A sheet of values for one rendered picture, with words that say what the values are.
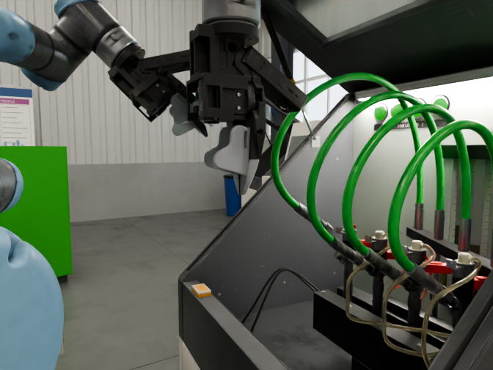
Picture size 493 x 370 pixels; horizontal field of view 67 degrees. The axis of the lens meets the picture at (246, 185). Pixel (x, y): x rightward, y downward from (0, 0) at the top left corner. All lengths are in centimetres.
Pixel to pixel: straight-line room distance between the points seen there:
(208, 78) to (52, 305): 33
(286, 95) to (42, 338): 42
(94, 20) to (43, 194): 312
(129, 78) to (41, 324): 62
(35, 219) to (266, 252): 301
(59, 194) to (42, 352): 367
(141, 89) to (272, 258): 59
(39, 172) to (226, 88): 340
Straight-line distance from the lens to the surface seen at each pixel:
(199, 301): 86
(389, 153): 108
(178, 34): 780
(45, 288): 18
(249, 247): 102
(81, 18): 80
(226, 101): 46
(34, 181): 380
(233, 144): 47
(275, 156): 66
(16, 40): 68
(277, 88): 51
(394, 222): 50
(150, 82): 74
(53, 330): 19
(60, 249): 394
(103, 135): 715
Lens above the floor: 128
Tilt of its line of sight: 6 degrees down
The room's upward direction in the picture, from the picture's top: straight up
